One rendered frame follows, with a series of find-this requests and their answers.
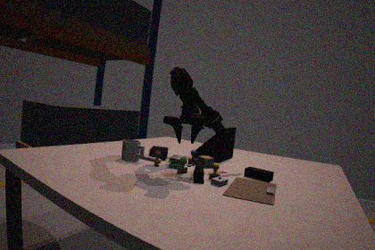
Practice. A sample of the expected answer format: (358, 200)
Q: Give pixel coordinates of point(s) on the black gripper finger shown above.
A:
(194, 132)
(178, 130)

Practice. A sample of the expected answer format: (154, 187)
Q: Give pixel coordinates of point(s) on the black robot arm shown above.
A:
(181, 84)

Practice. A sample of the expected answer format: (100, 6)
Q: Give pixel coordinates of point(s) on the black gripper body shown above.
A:
(186, 108)

